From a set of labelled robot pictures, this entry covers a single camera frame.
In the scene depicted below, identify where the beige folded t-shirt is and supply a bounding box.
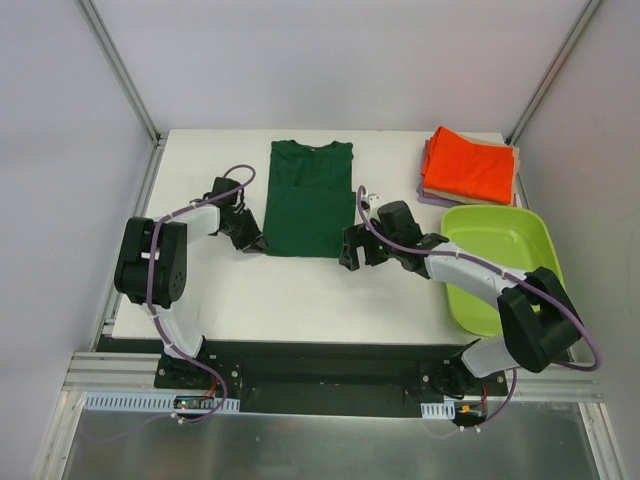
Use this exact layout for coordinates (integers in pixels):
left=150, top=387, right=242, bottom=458
left=424, top=147, right=521, bottom=207

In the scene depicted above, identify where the lime green plastic tray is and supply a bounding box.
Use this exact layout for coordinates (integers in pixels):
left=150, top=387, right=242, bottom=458
left=441, top=205, right=564, bottom=336

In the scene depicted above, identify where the dark green t-shirt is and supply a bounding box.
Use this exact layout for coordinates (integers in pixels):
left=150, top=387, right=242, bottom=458
left=263, top=140, right=355, bottom=258

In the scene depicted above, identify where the right white cable duct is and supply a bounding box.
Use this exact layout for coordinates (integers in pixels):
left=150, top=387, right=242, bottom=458
left=420, top=402, right=456, bottom=421

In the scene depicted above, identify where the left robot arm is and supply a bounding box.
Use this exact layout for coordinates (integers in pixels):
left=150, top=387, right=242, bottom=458
left=114, top=175, right=266, bottom=389

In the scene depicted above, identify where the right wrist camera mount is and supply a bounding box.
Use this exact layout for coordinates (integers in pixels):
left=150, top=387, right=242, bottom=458
left=360, top=190, right=383, bottom=210

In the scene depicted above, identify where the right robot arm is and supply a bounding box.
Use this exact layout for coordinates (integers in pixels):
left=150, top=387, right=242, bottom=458
left=339, top=196, right=583, bottom=395

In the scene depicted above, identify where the left aluminium frame post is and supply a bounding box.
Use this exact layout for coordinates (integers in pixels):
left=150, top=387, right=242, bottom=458
left=75, top=0, right=162, bottom=146

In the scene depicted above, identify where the white cable duct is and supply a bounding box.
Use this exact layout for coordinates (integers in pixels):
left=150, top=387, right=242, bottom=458
left=84, top=392, right=241, bottom=415
left=420, top=402, right=456, bottom=421

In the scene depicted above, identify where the left white cable duct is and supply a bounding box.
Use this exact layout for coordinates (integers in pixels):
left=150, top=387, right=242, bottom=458
left=84, top=392, right=241, bottom=415

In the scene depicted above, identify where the purple folded t-shirt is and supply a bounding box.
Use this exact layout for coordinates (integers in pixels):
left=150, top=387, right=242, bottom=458
left=416, top=140, right=456, bottom=208

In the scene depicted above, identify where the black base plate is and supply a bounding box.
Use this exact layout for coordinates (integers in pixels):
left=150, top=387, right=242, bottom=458
left=97, top=337, right=509, bottom=418

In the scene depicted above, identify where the orange folded t-shirt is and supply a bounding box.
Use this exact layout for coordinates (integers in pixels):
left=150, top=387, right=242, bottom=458
left=423, top=126, right=514, bottom=205

